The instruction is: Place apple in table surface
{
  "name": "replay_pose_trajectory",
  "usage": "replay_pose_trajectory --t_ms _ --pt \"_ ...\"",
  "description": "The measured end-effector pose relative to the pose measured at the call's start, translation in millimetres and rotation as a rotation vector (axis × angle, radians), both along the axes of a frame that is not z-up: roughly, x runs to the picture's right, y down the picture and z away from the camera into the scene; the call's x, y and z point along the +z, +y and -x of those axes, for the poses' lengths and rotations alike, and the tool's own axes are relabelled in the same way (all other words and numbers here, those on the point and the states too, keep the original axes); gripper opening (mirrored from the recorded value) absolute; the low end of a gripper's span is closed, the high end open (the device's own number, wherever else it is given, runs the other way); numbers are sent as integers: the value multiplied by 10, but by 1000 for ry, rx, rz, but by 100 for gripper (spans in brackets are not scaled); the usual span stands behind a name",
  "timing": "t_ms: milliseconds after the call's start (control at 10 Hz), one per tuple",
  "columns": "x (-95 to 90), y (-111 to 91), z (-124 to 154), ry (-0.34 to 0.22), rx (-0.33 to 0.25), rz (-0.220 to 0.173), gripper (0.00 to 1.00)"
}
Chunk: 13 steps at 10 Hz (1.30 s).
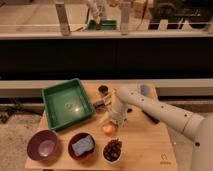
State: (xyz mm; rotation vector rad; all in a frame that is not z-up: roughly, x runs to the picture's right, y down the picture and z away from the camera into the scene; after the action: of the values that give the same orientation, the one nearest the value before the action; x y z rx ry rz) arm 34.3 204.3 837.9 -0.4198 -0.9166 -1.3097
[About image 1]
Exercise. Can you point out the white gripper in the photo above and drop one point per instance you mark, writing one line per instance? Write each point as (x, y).
(118, 112)

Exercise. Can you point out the red yellow apple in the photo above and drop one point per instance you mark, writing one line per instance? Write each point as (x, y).
(109, 129)

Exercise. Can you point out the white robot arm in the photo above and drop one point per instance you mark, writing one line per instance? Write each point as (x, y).
(195, 127)

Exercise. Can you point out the small dark cup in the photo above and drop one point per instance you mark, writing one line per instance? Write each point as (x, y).
(103, 90)

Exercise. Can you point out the white bowl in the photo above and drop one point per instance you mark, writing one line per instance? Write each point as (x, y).
(112, 152)

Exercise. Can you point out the dark grapes bunch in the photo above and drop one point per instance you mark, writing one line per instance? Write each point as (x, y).
(112, 150)

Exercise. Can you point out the blue sponge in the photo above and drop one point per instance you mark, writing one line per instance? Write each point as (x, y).
(83, 145)

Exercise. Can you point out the dark red bowl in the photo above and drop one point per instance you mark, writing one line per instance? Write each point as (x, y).
(73, 140)

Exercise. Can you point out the green plastic tray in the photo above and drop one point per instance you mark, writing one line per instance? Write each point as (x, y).
(66, 104)

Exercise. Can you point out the purple bowl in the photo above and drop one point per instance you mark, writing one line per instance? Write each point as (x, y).
(43, 146)

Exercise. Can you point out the green bin in background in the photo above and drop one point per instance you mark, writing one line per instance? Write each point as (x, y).
(104, 25)

